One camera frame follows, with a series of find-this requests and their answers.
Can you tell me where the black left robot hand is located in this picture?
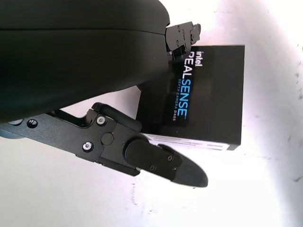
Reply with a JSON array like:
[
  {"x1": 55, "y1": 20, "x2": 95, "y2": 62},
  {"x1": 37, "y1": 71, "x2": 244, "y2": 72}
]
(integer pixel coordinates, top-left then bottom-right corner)
[{"x1": 0, "y1": 0, "x2": 209, "y2": 189}]

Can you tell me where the black printed box lid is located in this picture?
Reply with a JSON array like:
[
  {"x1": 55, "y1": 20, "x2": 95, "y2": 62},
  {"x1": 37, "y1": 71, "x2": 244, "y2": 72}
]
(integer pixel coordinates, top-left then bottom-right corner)
[{"x1": 135, "y1": 44, "x2": 246, "y2": 152}]

